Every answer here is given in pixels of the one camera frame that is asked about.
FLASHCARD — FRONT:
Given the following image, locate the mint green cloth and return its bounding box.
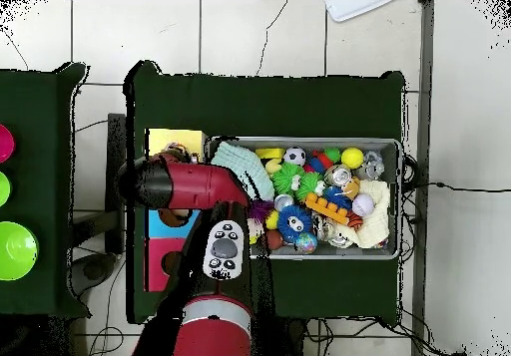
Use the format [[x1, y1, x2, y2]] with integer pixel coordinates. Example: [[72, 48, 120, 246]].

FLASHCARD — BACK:
[[210, 141, 276, 202]]

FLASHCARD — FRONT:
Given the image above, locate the blue spiky toy with eyes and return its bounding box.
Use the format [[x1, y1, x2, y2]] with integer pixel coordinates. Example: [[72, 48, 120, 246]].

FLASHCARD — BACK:
[[275, 204, 313, 244]]

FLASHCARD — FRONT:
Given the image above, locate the polka dot cloth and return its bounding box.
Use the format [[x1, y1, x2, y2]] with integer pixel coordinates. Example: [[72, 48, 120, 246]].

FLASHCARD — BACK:
[[162, 142, 192, 157]]

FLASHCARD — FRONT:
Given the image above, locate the wooden box with three holes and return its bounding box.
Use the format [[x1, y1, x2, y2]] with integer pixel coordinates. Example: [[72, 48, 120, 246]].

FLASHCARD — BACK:
[[144, 128, 209, 293]]

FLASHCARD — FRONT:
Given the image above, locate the shallow silver mesh bin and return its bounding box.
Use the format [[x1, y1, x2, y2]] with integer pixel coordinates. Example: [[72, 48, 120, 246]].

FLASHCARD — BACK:
[[204, 136, 402, 260]]

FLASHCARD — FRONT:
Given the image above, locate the green spiky rubber ball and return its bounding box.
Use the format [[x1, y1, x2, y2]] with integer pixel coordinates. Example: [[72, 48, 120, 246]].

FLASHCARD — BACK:
[[270, 163, 302, 195]]

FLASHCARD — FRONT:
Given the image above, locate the small soccer ball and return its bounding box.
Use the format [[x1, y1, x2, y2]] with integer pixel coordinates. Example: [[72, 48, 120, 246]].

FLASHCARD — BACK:
[[281, 146, 307, 167]]

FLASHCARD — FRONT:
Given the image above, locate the green spiky toy with eyes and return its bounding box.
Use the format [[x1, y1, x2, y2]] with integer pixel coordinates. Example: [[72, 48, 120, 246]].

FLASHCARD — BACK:
[[296, 172, 325, 199]]

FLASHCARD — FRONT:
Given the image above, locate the orange plastic building brick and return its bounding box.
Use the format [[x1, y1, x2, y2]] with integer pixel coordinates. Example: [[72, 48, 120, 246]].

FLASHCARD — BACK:
[[303, 192, 350, 225]]

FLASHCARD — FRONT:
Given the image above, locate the dark green tablecloth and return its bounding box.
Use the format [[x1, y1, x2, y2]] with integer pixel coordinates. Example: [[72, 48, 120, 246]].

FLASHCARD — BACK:
[[125, 60, 406, 327], [0, 62, 90, 319]]

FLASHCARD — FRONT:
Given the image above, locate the yellow ball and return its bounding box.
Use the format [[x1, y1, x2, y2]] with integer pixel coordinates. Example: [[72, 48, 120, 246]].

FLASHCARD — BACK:
[[340, 147, 365, 171]]

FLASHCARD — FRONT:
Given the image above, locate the white baseball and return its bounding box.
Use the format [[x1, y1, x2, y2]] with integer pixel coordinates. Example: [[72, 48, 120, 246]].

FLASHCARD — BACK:
[[351, 192, 376, 217]]

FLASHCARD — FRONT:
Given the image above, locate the grey plastic robot toy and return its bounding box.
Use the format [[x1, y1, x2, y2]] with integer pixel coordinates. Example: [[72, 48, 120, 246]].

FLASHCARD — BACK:
[[356, 150, 386, 181]]

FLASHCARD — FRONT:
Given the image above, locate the black stand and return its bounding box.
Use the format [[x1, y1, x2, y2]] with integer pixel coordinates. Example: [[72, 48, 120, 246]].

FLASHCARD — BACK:
[[71, 112, 128, 255]]

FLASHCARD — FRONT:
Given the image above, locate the grey rounded stand foot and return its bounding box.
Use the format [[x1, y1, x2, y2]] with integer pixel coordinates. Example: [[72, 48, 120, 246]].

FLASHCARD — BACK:
[[69, 251, 118, 298]]

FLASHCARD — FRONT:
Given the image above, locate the white tray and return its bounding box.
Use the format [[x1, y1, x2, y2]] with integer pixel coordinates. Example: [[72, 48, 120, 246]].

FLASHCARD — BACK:
[[324, 0, 396, 23]]

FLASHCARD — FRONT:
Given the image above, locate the large green bowl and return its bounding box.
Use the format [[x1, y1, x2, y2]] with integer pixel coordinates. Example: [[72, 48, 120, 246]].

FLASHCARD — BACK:
[[0, 220, 40, 282]]

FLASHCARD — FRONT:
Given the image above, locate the small green bowl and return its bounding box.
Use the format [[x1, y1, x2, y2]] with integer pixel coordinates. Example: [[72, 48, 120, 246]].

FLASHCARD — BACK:
[[0, 171, 12, 208]]

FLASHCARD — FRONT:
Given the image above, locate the pink bowl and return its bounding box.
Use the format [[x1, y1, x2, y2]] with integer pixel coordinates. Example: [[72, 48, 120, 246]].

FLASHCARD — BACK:
[[0, 124, 16, 165]]

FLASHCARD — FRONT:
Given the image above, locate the black power cable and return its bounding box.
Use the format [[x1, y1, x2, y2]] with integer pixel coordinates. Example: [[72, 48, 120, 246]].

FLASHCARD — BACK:
[[402, 180, 511, 194]]

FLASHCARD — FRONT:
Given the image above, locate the grey metal post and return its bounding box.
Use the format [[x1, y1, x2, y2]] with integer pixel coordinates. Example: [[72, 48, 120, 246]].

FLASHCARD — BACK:
[[410, 0, 435, 356]]

